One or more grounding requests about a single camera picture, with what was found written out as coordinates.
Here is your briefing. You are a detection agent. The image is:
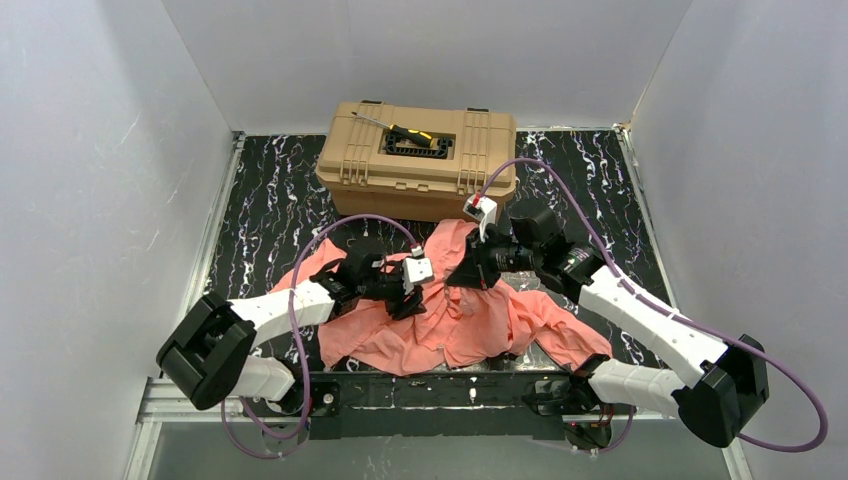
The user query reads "pink jacket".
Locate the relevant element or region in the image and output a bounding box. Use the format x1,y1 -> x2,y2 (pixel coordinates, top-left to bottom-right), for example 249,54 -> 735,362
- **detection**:
307,219 -> 612,375

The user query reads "black toolbox handle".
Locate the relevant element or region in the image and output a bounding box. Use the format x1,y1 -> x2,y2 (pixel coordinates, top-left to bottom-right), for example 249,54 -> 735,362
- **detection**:
381,133 -> 454,159

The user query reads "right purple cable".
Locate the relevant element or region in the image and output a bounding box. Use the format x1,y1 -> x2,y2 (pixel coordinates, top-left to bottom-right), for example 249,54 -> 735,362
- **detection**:
478,157 -> 829,454

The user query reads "tan plastic toolbox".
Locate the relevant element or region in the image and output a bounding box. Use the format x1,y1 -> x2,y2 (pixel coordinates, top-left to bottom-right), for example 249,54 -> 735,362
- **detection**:
315,100 -> 517,222

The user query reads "purple cable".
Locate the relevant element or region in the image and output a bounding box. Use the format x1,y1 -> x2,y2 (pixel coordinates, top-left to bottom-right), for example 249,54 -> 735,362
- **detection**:
219,213 -> 420,461
478,157 -> 829,454

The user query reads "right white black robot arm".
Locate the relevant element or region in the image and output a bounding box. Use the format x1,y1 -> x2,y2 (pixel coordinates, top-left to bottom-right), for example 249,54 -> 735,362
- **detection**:
446,200 -> 769,448

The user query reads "black yellow screwdriver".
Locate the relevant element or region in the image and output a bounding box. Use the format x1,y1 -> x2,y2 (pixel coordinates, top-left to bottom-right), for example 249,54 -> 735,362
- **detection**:
351,111 -> 436,148

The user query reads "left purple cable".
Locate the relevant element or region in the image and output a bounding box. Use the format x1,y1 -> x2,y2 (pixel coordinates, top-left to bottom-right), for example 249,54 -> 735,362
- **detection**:
219,213 -> 420,461

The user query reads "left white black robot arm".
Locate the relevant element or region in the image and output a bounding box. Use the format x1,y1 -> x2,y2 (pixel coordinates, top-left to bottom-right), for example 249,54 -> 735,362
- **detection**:
156,247 -> 434,410

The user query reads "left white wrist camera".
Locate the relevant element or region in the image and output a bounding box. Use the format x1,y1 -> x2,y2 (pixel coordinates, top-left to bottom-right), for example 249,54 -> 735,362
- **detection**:
401,245 -> 434,294

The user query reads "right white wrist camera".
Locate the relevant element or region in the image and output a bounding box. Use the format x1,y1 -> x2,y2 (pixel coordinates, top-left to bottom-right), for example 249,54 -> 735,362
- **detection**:
463,193 -> 498,243

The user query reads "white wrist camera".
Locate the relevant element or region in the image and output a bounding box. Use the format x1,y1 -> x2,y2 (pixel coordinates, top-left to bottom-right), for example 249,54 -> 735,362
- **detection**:
463,193 -> 498,243
401,245 -> 434,294

